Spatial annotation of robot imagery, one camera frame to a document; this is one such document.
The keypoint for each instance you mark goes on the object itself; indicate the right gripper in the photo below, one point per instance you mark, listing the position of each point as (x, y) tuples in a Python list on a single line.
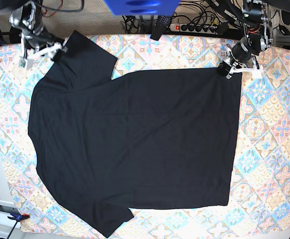
[(37, 45)]

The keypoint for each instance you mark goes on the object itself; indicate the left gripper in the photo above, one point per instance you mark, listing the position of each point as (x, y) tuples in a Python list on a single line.
[(239, 54)]

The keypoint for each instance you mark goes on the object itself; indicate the dark navy T-shirt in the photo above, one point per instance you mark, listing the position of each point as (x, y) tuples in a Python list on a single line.
[(153, 139)]

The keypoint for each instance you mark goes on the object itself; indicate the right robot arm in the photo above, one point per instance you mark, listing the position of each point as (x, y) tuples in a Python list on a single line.
[(28, 19)]

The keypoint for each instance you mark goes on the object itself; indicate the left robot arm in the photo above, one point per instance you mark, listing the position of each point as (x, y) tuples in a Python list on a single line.
[(256, 24)]

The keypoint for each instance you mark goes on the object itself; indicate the blue plastic box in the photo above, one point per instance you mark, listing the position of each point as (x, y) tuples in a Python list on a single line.
[(142, 7)]

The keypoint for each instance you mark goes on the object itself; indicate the patterned colourful tablecloth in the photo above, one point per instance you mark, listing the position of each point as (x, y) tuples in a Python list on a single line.
[(259, 202)]

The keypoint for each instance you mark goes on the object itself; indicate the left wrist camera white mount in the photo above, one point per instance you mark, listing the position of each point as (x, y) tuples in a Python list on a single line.
[(256, 73)]

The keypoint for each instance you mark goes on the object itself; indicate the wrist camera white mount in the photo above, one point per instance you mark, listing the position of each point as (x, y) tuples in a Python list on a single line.
[(50, 52), (256, 73)]

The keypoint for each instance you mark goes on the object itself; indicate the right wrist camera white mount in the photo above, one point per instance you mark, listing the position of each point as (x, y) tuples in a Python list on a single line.
[(50, 52)]

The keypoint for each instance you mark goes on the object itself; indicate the white power strip red switch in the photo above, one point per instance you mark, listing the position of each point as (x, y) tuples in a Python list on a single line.
[(193, 28)]

